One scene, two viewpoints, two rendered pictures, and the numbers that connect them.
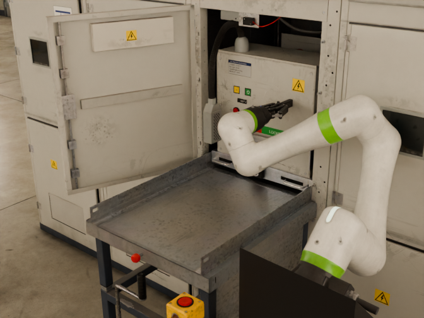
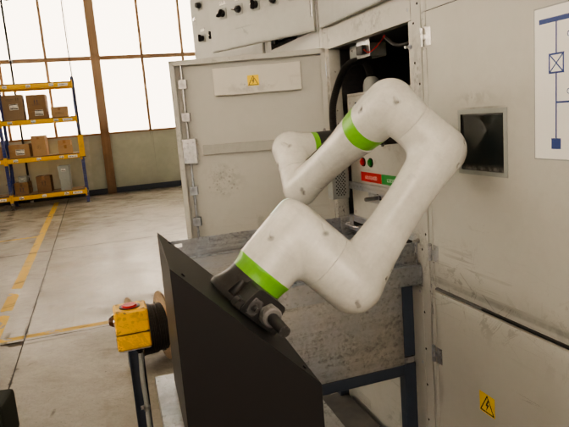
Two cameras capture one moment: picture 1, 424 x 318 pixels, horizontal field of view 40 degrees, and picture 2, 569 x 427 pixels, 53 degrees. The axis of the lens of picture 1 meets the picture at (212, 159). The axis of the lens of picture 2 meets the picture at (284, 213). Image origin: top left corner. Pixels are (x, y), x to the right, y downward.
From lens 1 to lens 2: 1.22 m
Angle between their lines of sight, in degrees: 33
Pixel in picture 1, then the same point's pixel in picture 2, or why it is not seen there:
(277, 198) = not seen: hidden behind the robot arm
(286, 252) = (367, 321)
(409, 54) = (477, 26)
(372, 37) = (443, 19)
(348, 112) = (365, 98)
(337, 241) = (267, 235)
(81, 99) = (204, 145)
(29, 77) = not seen: hidden behind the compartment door
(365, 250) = (320, 260)
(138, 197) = (237, 246)
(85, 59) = (208, 105)
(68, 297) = not seen: hidden behind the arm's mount
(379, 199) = (390, 211)
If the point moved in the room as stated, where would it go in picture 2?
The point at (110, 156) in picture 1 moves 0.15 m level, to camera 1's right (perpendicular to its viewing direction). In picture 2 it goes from (235, 208) to (265, 209)
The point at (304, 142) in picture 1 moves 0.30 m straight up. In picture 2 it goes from (332, 149) to (324, 29)
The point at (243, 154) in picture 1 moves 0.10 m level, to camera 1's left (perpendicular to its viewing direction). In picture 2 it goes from (288, 174) to (259, 175)
